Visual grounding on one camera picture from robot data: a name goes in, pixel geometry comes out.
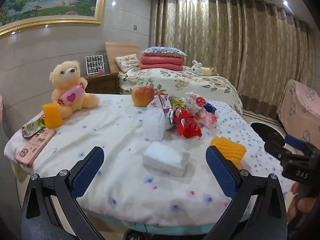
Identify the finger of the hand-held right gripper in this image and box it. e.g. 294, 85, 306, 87
284, 134, 313, 155
264, 140, 304, 165

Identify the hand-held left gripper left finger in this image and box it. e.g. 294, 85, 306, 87
21, 146, 105, 240

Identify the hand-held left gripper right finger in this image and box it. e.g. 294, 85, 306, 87
205, 145, 288, 240

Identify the white bin with black liner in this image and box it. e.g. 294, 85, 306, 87
250, 122, 285, 153

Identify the blue snack packet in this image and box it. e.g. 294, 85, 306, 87
203, 103, 217, 114

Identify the red white milk carton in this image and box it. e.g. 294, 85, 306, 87
147, 93, 172, 111

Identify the person's right hand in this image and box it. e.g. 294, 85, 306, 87
287, 183, 320, 223

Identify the orange foam net pad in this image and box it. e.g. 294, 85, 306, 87
209, 136, 247, 170

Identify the pink heart print cover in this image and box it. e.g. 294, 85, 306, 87
276, 79, 320, 153

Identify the white dotted tablecloth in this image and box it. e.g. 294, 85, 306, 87
4, 94, 293, 227

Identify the red snack packet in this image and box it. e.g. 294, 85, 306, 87
174, 108, 203, 138

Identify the pink flat box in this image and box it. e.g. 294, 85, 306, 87
15, 129, 56, 167

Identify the white foam net pad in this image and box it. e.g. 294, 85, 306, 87
142, 141, 191, 178

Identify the orange foam net sleeve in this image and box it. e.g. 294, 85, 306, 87
42, 102, 63, 128

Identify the green snack packet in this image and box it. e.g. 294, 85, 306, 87
21, 119, 48, 138

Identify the white blue wrapper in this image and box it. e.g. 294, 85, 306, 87
164, 109, 176, 130

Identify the white red printed plastic bag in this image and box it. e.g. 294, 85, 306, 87
185, 92, 208, 111

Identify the white foam net sleeve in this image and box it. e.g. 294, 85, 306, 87
142, 109, 165, 140

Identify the yellow snack packet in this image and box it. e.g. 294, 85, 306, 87
171, 97, 187, 108

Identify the wooden nightstand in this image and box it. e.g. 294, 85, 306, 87
84, 72, 120, 94

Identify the red apple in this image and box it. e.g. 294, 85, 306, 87
131, 86, 155, 107

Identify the beige teddy bear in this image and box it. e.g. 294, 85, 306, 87
49, 60, 100, 119

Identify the bed with floral cover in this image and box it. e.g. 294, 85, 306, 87
118, 66, 243, 115

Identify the yellow spotted plush toy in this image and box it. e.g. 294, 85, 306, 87
201, 66, 218, 77

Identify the floral pillow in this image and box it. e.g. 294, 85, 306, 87
115, 54, 140, 72

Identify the folded red blanket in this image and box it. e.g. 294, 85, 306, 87
139, 54, 185, 71

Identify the wooden headboard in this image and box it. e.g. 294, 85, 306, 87
105, 42, 141, 73

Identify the blue dotted pillow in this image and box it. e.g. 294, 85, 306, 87
141, 46, 187, 57

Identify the black white photo frame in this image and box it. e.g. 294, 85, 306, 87
86, 55, 108, 75

